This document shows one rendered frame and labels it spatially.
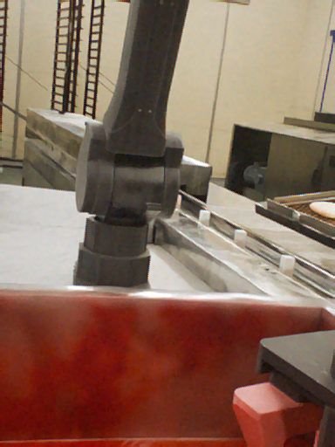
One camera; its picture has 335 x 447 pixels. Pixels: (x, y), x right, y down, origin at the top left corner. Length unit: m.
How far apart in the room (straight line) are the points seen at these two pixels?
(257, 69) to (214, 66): 0.54
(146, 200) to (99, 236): 0.07
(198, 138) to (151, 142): 7.66
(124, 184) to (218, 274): 0.19
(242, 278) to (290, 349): 0.50
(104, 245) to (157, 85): 0.19
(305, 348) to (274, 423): 0.03
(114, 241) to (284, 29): 8.02
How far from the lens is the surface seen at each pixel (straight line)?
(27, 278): 0.86
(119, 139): 0.74
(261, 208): 1.19
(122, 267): 0.79
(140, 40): 0.70
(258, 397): 0.33
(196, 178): 1.36
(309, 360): 0.30
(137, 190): 0.76
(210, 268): 0.89
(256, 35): 8.61
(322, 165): 4.82
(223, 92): 8.47
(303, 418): 0.33
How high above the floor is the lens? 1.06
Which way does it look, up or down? 11 degrees down
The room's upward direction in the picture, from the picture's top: 7 degrees clockwise
